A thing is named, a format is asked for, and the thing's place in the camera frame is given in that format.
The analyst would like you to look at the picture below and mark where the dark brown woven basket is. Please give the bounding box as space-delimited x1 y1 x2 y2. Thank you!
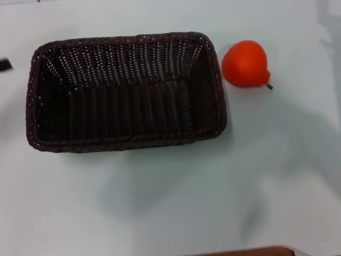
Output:
26 31 228 155

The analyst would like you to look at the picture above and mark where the orange plastic pear fruit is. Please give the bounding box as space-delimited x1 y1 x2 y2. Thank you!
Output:
221 39 274 90

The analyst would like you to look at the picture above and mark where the brown curved panel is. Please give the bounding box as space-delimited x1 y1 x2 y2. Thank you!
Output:
212 246 295 256

